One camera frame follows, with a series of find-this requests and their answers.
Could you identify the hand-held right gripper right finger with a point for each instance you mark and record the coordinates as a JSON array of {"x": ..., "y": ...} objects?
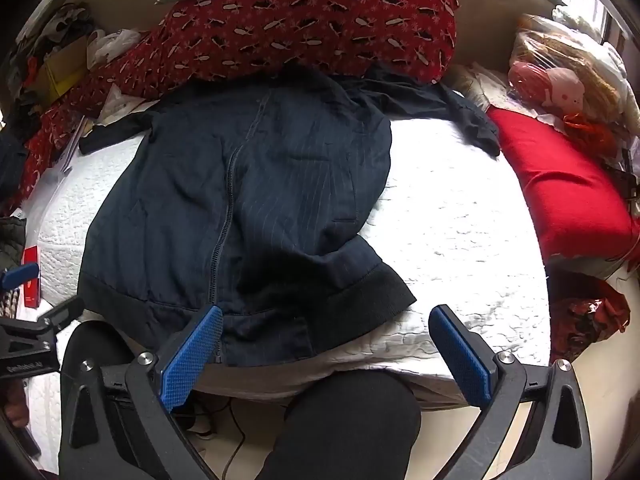
[{"x": 460, "y": 355}]

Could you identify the small red box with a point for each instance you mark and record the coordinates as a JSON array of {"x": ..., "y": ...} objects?
[{"x": 31, "y": 280}]

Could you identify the person's left hand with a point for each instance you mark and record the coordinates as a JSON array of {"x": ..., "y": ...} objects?
[{"x": 15, "y": 407}]

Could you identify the yellow box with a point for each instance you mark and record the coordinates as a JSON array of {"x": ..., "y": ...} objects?
[{"x": 60, "y": 70}]

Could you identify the red penguin print blanket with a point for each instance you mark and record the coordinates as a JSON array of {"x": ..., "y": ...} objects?
[{"x": 310, "y": 25}]

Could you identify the plain red pillow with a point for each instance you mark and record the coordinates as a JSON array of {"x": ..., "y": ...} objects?
[{"x": 560, "y": 185}]

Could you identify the red crumpled plastic bag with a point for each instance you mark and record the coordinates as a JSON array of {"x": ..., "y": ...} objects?
[{"x": 590, "y": 315}]

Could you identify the white plastic bag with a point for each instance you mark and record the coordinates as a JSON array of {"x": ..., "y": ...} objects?
[{"x": 111, "y": 42}]

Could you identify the person's right leg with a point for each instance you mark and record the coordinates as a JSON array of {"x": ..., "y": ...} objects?
[{"x": 340, "y": 430}]

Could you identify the navy pinstripe zip jacket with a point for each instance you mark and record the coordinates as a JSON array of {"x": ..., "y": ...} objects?
[{"x": 240, "y": 200}]

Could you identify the pink plush toy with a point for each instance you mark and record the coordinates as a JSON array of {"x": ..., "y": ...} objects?
[{"x": 550, "y": 85}]

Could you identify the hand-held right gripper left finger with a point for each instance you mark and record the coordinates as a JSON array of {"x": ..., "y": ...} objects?
[{"x": 192, "y": 355}]

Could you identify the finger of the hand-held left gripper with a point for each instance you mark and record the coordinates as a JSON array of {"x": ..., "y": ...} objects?
[
  {"x": 20, "y": 276},
  {"x": 62, "y": 312}
]

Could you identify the white quilted bedspread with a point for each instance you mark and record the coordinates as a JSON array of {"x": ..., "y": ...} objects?
[{"x": 450, "y": 240}]

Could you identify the loose white papers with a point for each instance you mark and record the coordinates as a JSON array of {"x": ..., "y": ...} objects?
[{"x": 120, "y": 106}]

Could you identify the clear plastic bag of toys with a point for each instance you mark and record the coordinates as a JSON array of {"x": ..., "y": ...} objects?
[{"x": 595, "y": 60}]

